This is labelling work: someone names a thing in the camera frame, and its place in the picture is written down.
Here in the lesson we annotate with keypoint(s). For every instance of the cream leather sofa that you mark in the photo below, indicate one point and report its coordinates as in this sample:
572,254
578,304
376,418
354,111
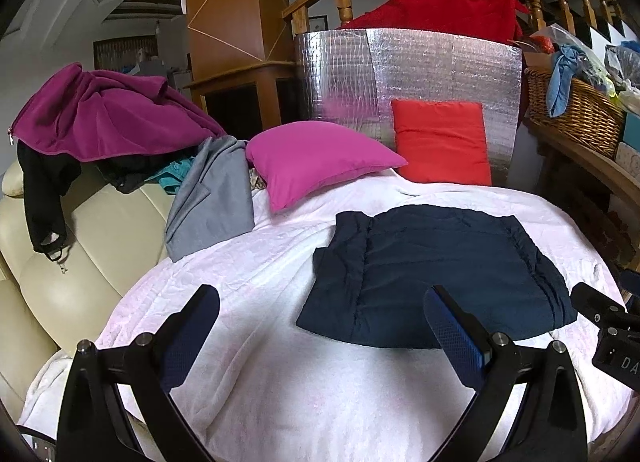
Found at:
75,282

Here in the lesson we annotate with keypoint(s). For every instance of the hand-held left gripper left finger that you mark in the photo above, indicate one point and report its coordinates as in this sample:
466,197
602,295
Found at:
192,337

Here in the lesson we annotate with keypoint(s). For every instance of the silver foil insulation panel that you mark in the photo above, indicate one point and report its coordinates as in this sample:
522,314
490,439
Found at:
450,67

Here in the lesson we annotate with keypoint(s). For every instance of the red pillow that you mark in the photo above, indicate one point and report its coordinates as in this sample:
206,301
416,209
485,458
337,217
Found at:
440,142

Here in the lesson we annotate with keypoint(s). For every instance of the red blanket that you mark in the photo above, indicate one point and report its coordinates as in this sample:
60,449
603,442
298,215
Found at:
450,12

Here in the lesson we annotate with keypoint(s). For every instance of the magenta pillow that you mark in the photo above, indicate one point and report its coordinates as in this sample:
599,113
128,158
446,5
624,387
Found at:
315,162

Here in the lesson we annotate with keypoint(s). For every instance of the teal garment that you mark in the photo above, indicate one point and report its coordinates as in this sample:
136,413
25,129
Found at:
172,177

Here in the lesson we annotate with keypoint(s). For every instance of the wicker basket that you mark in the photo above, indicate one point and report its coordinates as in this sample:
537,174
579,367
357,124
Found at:
575,117

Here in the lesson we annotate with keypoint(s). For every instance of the teal box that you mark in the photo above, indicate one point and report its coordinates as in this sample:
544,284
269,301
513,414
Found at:
631,128

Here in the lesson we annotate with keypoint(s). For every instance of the magenta fleece garment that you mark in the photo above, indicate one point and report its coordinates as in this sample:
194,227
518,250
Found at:
100,112

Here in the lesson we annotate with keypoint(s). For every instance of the navy blue puffer jacket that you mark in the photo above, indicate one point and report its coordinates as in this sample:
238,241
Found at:
440,262

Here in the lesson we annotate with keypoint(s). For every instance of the white fleece blanket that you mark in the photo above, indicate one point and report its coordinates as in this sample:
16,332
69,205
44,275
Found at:
280,392

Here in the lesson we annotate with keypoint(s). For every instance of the clear plastic bag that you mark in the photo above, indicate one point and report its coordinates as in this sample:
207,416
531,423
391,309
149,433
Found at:
622,67

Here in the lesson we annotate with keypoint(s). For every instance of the black garment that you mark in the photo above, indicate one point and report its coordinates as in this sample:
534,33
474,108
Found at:
42,202

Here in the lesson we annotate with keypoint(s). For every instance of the wooden shelf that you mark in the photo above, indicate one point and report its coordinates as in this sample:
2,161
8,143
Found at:
585,167

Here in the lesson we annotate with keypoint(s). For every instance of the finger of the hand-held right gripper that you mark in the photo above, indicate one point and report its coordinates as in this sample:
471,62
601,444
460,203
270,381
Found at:
595,304

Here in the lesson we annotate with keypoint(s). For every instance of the wooden cabinet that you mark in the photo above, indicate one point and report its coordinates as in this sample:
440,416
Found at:
225,7

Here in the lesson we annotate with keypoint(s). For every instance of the grey garment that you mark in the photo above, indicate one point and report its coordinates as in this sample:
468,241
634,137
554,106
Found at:
215,197

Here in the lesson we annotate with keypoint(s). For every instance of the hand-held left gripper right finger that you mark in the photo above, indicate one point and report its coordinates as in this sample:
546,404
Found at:
455,337

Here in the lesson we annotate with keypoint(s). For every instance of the light blue cloth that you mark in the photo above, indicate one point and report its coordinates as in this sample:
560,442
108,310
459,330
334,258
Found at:
562,77

